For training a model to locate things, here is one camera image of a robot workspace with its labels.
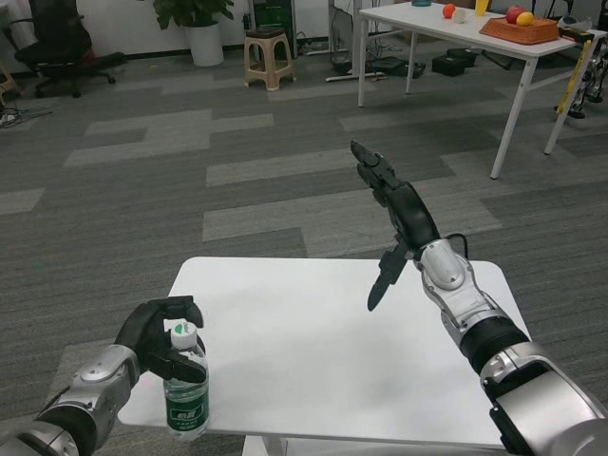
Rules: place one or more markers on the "green leafy plant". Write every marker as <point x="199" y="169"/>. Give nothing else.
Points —
<point x="190" y="10"/>

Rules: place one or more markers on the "silver black humanoid robot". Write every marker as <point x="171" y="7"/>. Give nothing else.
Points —
<point x="594" y="78"/>

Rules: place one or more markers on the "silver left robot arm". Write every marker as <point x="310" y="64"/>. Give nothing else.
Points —
<point x="100" y="375"/>

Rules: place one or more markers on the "black green computer tower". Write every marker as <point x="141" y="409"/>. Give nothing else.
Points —
<point x="273" y="13"/>

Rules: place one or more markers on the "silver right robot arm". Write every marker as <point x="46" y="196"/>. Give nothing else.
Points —
<point x="449" y="270"/>

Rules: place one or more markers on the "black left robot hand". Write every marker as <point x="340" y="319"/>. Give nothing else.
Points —
<point x="142" y="332"/>

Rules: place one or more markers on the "red apple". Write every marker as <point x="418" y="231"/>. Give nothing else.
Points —
<point x="512" y="14"/>

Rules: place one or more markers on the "white table pedestal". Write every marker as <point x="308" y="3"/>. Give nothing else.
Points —
<point x="261" y="446"/>

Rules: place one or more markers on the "white blue device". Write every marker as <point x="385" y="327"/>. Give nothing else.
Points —
<point x="569" y="21"/>

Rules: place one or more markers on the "beige plastic stool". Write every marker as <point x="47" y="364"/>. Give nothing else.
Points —
<point x="266" y="34"/>

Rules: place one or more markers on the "yellow black tool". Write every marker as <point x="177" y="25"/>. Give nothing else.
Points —
<point x="575" y="33"/>

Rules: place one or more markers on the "small orange fruit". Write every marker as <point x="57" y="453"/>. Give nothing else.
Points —
<point x="448" y="11"/>

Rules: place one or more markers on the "teal plate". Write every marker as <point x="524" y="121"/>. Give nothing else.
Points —
<point x="421" y="3"/>

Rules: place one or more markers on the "black hard case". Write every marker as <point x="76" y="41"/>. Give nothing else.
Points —
<point x="453" y="62"/>

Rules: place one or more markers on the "black office chair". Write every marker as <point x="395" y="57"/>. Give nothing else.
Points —
<point x="52" y="35"/>

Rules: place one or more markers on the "long white table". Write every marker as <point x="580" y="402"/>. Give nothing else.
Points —
<point x="437" y="28"/>

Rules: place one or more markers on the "small white cup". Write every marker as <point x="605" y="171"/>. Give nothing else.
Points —
<point x="459" y="16"/>

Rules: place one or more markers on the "orange wicker basket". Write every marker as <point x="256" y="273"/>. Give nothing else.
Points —
<point x="527" y="34"/>

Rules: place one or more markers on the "white plant pot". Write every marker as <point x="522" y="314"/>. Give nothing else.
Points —
<point x="205" y="45"/>

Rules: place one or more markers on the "black metal stand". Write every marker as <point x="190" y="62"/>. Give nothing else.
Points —
<point x="546" y="5"/>

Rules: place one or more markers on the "clear water bottle green label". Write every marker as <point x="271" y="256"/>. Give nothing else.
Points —
<point x="187" y="408"/>

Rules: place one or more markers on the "black bag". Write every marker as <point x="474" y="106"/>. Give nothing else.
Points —
<point x="392" y="67"/>

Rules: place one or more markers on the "white standing desk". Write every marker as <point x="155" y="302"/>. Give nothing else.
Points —
<point x="354" y="35"/>

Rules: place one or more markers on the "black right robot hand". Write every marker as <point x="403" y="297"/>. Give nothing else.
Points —
<point x="413" y="214"/>

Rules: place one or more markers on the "yellow plastic cup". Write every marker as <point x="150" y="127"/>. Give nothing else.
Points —
<point x="481" y="7"/>

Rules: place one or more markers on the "yellow orange fruit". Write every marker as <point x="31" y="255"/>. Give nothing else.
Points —
<point x="524" y="19"/>

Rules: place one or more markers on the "yellow black striped strip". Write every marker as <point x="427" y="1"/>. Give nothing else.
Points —
<point x="573" y="76"/>

